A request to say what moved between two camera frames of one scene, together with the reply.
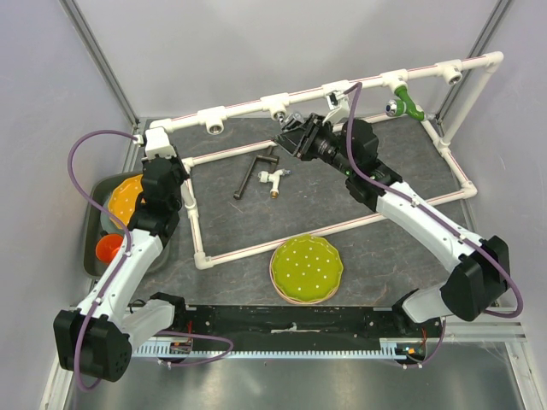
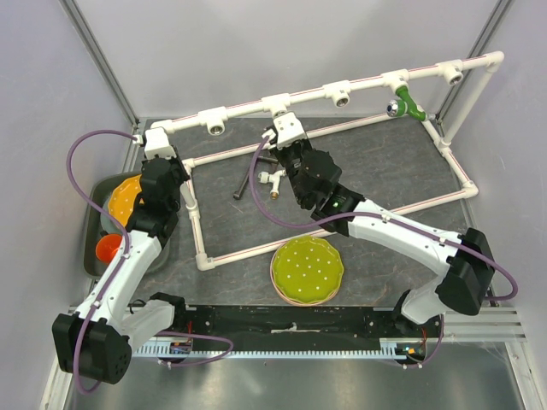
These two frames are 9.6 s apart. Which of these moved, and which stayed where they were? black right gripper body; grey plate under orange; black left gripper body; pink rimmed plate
Moved: black right gripper body
Stayed: grey plate under orange; black left gripper body; pink rimmed plate
